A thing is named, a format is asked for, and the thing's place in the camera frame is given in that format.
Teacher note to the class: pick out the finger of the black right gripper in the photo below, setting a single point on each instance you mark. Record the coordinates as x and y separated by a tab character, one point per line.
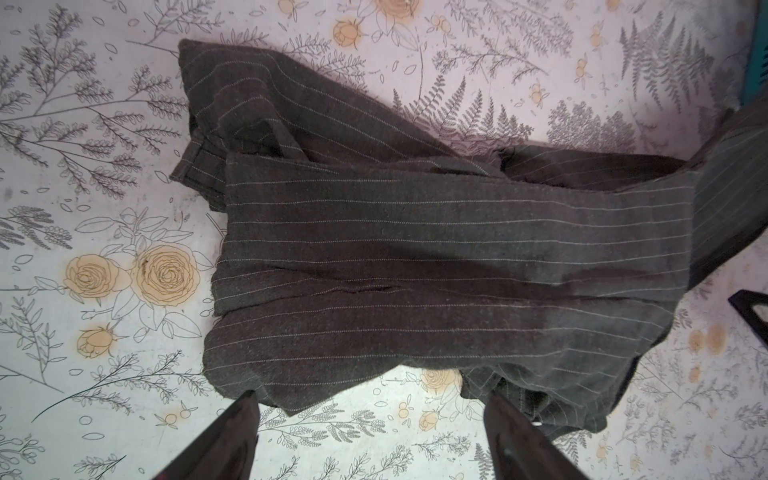
752	308

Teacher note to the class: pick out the teal plastic basket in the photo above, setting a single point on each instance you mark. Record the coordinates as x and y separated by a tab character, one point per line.
755	77

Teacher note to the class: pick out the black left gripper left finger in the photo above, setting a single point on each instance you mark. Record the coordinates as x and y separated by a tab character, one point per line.
225	450

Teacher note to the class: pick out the dark grey pinstriped shirt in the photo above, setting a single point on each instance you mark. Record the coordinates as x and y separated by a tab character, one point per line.
357	243

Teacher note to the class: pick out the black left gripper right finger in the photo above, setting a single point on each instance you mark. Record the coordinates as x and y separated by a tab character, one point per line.
519	450

